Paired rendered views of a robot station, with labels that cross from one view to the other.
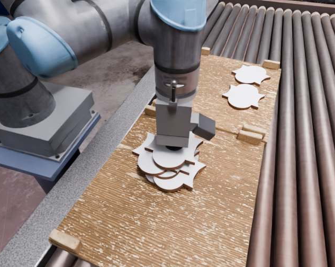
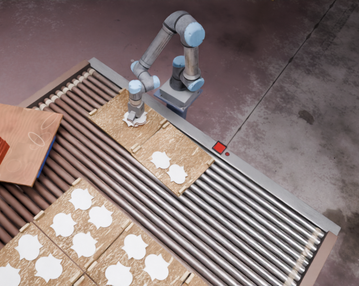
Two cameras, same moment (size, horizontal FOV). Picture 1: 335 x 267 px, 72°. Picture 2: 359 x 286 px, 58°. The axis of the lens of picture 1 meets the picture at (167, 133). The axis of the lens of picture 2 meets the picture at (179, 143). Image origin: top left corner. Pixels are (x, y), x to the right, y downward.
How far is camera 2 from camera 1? 200 cm
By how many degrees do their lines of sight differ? 58
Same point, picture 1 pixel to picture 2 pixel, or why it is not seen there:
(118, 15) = (140, 78)
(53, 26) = (134, 66)
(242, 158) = (128, 141)
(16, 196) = (214, 113)
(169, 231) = (114, 112)
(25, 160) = not seen: hidden behind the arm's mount
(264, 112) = (147, 163)
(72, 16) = (136, 69)
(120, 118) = (169, 113)
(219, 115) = (153, 145)
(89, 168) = (147, 100)
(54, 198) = not seen: hidden behind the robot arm
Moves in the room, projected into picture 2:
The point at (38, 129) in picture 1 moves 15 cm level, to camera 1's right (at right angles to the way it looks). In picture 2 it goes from (166, 85) to (159, 101)
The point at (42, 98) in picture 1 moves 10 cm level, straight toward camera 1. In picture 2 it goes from (175, 84) to (161, 86)
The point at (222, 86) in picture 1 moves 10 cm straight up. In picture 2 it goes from (173, 156) to (174, 148)
